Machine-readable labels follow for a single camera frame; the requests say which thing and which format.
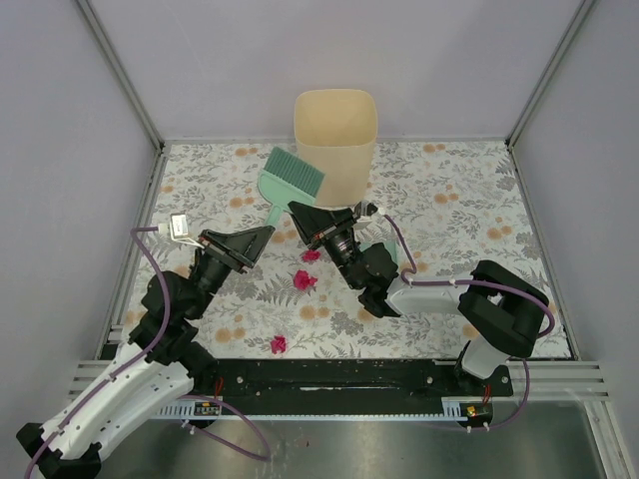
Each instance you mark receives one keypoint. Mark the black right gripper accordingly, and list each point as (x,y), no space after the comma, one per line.
(313,222)

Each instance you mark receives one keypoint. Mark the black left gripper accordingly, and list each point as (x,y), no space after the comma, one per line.
(239,250)

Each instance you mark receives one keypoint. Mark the green hand brush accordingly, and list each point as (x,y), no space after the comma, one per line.
(286,178)

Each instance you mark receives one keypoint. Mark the green dustpan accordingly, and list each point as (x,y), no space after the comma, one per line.
(390,246)

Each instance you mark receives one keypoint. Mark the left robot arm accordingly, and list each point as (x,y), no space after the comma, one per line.
(158,363)

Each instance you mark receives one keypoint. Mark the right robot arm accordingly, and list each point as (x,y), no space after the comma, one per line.
(508,313)

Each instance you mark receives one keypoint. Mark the pink paper scrap upper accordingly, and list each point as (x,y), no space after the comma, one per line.
(310,256)

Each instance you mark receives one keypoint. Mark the pink paper scrap large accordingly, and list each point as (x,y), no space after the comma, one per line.
(302,280)

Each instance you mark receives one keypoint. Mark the beige waste bin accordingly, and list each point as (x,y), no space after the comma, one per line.
(336,131)

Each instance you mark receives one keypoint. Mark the pink paper scrap near edge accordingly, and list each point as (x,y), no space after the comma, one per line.
(279,344)

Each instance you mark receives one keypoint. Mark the floral table cloth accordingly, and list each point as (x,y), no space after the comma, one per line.
(434,258)

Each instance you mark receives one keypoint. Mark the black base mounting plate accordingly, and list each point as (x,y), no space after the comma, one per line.
(435,378)

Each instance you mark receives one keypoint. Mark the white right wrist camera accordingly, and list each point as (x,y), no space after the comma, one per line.
(366,211)

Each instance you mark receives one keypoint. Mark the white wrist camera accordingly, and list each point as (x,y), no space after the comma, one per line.
(176,229)
(366,211)

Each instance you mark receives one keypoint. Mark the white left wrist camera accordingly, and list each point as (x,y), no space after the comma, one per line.
(176,229)

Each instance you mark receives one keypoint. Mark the slotted cable duct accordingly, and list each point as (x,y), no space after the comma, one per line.
(330,407)

